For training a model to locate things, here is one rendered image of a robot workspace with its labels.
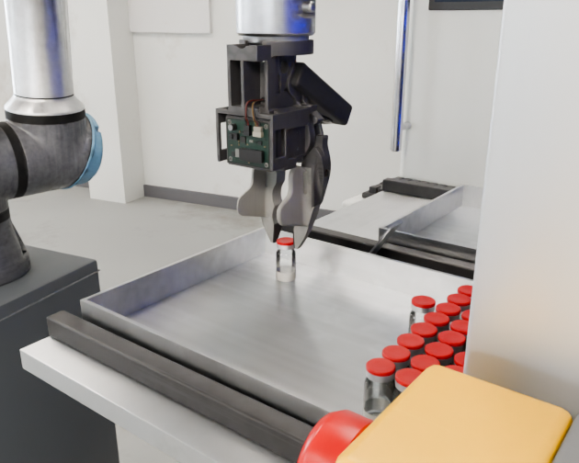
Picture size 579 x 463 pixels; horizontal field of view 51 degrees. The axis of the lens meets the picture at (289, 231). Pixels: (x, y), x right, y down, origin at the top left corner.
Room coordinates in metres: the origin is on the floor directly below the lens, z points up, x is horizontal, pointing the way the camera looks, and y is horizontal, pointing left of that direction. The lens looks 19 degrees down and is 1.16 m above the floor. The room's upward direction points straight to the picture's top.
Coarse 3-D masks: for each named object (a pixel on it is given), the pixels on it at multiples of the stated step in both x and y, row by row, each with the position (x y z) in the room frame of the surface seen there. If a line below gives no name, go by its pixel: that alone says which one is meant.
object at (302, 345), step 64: (192, 256) 0.60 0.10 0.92; (256, 256) 0.69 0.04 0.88; (320, 256) 0.65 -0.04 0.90; (128, 320) 0.46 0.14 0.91; (192, 320) 0.52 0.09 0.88; (256, 320) 0.52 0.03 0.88; (320, 320) 0.52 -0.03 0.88; (384, 320) 0.52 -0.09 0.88; (256, 384) 0.37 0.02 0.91; (320, 384) 0.41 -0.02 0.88
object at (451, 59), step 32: (416, 0) 1.36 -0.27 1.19; (448, 0) 1.31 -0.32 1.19; (480, 0) 1.26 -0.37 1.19; (416, 32) 1.35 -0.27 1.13; (448, 32) 1.31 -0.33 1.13; (480, 32) 1.26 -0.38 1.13; (416, 64) 1.35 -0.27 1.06; (448, 64) 1.30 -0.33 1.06; (480, 64) 1.26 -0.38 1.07; (416, 96) 1.35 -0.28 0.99; (448, 96) 1.30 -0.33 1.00; (480, 96) 1.26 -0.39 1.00; (416, 128) 1.34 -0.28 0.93; (448, 128) 1.30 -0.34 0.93; (480, 128) 1.25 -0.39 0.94; (416, 160) 1.34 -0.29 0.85; (448, 160) 1.29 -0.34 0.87; (480, 160) 1.25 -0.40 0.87
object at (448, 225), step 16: (448, 192) 0.86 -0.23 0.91; (464, 192) 0.90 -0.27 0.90; (480, 192) 0.88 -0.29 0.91; (416, 208) 0.78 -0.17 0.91; (432, 208) 0.81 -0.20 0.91; (448, 208) 0.86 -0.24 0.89; (464, 208) 0.89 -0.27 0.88; (480, 208) 0.88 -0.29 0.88; (416, 224) 0.77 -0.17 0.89; (432, 224) 0.81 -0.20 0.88; (448, 224) 0.81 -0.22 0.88; (464, 224) 0.81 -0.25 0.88; (400, 240) 0.68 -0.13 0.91; (416, 240) 0.67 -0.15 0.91; (432, 240) 0.66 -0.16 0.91; (448, 240) 0.74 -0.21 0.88; (464, 240) 0.74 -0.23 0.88; (448, 256) 0.64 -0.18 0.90; (464, 256) 0.63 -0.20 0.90
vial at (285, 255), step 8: (280, 248) 0.61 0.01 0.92; (288, 248) 0.61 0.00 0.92; (280, 256) 0.61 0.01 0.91; (288, 256) 0.61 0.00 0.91; (280, 264) 0.61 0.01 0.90; (288, 264) 0.61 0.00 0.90; (280, 272) 0.61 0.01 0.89; (288, 272) 0.61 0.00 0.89; (280, 280) 0.61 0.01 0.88; (288, 280) 0.61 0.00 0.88
